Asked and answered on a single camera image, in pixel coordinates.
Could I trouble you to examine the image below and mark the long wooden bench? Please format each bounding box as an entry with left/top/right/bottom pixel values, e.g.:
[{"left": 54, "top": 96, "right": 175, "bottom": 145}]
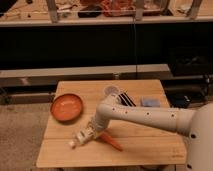
[{"left": 0, "top": 64, "right": 170, "bottom": 87}]

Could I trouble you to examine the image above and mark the blue hanging cable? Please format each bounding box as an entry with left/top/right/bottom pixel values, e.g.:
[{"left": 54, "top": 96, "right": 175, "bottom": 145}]
[{"left": 132, "top": 15, "right": 139, "bottom": 80}]

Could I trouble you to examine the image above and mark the orange toy carrot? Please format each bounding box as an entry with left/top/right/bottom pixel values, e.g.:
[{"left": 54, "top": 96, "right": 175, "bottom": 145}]
[{"left": 100, "top": 132, "right": 123, "bottom": 151}]

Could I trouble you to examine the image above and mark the black striped rectangular block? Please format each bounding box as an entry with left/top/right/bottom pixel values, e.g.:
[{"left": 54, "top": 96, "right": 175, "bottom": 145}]
[{"left": 119, "top": 92, "right": 135, "bottom": 107}]

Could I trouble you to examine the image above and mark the wooden table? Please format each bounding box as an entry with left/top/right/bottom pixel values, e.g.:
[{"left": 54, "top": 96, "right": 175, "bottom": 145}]
[{"left": 35, "top": 79, "right": 191, "bottom": 169}]

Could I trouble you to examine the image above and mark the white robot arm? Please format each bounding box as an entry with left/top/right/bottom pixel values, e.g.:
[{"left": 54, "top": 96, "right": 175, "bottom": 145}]
[{"left": 88, "top": 94, "right": 213, "bottom": 171}]

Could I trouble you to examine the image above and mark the white plastic bottle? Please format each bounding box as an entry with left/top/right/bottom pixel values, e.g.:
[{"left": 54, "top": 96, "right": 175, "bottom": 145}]
[{"left": 69, "top": 128, "right": 90, "bottom": 149}]

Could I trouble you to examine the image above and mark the orange ceramic bowl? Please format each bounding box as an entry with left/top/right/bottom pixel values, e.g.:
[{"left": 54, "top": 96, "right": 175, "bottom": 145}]
[{"left": 50, "top": 94, "right": 83, "bottom": 122}]

